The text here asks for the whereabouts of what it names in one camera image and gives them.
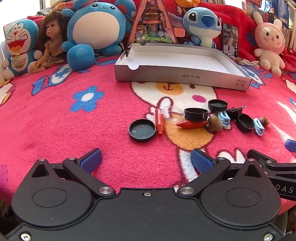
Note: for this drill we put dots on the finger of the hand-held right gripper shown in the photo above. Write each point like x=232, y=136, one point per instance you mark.
x=291, y=146
x=272, y=163

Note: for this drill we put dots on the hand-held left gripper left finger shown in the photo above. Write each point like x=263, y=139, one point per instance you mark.
x=91, y=161

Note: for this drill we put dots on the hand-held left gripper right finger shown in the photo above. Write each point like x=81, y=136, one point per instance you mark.
x=201, y=161

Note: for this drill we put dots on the brown nut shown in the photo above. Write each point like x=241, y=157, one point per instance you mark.
x=215, y=124
x=264, y=121

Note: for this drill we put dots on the light blue plastic clip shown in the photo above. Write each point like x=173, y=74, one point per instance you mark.
x=258, y=126
x=224, y=119

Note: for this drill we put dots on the red plastic cone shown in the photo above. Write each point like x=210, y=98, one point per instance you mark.
x=189, y=124
x=159, y=122

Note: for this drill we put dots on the black plastic cap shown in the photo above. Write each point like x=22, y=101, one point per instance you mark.
x=217, y=105
x=196, y=114
x=245, y=122

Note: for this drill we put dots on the clear plastic lid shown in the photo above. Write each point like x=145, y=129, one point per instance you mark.
x=173, y=113

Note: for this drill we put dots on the black binder clip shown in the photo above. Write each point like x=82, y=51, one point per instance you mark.
x=126, y=52
x=234, y=113

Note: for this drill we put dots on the black dimpled lid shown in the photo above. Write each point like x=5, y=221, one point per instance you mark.
x=142, y=131

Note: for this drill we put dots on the white cardboard box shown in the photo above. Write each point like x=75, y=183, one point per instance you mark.
x=175, y=58

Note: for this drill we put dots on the pink printed blanket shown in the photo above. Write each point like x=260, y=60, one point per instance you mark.
x=69, y=139

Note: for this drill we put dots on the pink bunny plush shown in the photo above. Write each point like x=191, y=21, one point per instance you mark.
x=269, y=39

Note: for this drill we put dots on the black smartphone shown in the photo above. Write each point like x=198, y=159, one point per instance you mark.
x=230, y=39

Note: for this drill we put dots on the round blue mouse plush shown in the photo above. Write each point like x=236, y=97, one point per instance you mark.
x=99, y=30

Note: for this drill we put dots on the brown-haired baby doll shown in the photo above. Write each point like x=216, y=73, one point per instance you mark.
x=52, y=32

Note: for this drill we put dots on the blue packages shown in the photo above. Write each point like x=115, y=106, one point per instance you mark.
x=277, y=11

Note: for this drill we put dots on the blue robot cat plush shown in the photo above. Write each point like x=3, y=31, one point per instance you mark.
x=20, y=44

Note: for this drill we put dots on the blue alien plush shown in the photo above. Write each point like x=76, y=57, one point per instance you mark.
x=198, y=20

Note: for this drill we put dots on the row of books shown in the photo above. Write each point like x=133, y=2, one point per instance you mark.
x=253, y=5

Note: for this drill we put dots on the pink triangular toy box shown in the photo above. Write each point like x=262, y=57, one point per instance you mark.
x=152, y=23

